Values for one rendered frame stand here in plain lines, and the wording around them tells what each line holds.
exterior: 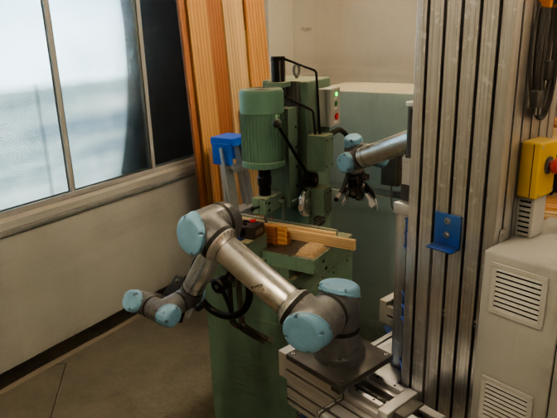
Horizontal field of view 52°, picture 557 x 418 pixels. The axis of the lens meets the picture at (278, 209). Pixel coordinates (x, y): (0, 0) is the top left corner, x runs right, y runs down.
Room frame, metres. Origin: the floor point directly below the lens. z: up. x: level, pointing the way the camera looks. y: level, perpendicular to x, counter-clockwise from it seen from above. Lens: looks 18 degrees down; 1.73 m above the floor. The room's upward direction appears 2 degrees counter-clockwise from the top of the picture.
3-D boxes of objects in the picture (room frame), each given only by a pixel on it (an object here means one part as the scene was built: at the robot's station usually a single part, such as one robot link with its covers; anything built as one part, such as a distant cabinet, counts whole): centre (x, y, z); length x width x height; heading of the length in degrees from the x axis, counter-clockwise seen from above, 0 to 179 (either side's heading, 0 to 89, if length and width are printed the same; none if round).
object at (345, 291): (1.44, -0.16, 0.98); 0.13 x 0.12 x 0.14; 145
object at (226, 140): (3.13, 0.22, 0.58); 0.27 x 0.25 x 1.16; 57
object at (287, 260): (2.16, 0.10, 0.87); 0.61 x 0.30 x 0.06; 59
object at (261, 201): (2.27, 0.04, 1.03); 0.14 x 0.07 x 0.09; 149
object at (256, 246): (2.08, 0.14, 0.92); 0.15 x 0.13 x 0.09; 59
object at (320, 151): (2.36, -0.19, 1.23); 0.09 x 0.08 x 0.15; 149
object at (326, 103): (2.45, -0.23, 1.40); 0.10 x 0.06 x 0.16; 149
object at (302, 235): (2.19, -0.05, 0.92); 0.55 x 0.02 x 0.04; 59
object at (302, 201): (2.30, -0.12, 1.02); 0.12 x 0.03 x 0.12; 149
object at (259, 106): (2.25, 0.05, 1.35); 0.18 x 0.18 x 0.31
